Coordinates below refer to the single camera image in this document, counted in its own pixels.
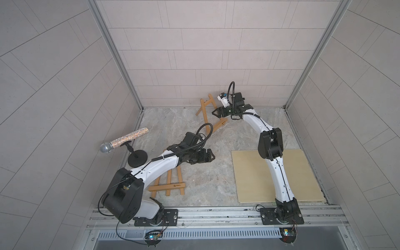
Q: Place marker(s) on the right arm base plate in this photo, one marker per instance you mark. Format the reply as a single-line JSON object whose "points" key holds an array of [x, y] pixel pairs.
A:
{"points": [[270, 217]]}

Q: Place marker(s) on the right green circuit board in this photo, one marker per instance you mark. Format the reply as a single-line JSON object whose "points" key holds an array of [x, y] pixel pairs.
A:
{"points": [[288, 235]]}

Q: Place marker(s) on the plywood board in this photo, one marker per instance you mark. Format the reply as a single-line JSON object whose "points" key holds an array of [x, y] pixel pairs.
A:
{"points": [[260, 180]]}

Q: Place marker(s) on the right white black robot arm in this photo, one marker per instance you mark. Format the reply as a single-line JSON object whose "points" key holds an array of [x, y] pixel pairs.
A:
{"points": [[270, 148]]}

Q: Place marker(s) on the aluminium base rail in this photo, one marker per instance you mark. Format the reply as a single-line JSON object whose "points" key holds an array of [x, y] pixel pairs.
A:
{"points": [[222, 228]]}

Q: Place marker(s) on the green circuit board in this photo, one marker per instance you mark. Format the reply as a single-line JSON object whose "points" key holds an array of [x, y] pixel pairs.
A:
{"points": [[152, 238], [288, 235]]}

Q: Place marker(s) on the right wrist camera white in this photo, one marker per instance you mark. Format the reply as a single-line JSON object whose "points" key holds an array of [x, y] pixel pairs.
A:
{"points": [[223, 98]]}

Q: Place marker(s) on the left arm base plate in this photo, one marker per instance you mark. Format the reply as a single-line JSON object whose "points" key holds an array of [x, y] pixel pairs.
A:
{"points": [[169, 217]]}

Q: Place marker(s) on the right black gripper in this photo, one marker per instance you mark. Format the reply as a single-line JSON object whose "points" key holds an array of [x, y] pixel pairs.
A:
{"points": [[225, 111]]}

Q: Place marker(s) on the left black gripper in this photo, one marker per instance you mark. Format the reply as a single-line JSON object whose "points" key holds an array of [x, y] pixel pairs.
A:
{"points": [[202, 158]]}

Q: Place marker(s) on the wooden easel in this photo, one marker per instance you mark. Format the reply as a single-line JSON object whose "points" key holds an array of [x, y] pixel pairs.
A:
{"points": [[157, 187], [206, 108]]}

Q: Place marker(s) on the left green circuit board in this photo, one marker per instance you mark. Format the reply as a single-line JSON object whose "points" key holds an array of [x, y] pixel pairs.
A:
{"points": [[152, 238]]}

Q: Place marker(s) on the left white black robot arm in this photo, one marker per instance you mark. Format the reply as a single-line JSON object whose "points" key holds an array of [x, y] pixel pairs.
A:
{"points": [[124, 196]]}

